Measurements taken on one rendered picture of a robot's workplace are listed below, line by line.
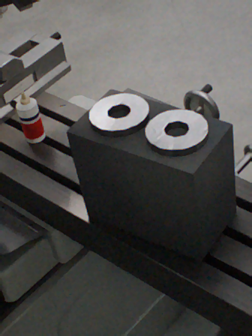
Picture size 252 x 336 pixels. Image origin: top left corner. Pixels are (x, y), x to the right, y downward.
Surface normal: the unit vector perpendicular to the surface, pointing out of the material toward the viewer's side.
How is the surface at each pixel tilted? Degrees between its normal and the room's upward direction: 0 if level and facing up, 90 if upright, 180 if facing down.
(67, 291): 90
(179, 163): 0
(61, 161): 0
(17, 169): 0
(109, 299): 90
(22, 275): 90
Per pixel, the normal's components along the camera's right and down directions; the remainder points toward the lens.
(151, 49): -0.14, -0.73
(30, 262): 0.75, 0.36
